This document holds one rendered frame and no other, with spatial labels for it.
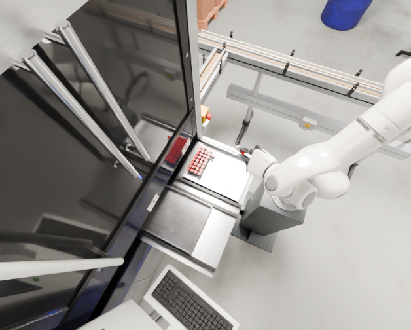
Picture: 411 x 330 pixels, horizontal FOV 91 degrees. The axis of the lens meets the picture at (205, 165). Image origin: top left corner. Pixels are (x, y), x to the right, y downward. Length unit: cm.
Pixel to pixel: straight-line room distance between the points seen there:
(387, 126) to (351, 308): 188
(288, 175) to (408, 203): 229
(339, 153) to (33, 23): 67
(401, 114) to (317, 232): 172
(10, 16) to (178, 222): 97
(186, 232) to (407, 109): 95
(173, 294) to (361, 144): 100
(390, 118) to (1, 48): 71
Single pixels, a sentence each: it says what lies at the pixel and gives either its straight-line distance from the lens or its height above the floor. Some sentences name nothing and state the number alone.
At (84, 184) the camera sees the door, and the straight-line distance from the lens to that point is 59.
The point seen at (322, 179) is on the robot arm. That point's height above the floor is 126.
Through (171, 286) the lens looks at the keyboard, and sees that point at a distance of 120.
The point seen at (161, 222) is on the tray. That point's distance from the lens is 115.
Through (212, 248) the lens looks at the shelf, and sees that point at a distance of 112.
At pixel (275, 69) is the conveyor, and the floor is 91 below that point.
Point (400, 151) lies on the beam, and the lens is 226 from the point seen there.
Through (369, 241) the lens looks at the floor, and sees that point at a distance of 248.
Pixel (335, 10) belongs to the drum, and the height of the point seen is 22.
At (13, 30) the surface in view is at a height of 183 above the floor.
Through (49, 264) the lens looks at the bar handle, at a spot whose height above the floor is 156.
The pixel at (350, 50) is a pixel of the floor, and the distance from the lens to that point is 386.
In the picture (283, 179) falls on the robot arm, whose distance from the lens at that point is 62.
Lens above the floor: 199
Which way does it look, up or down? 66 degrees down
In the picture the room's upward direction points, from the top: 1 degrees counter-clockwise
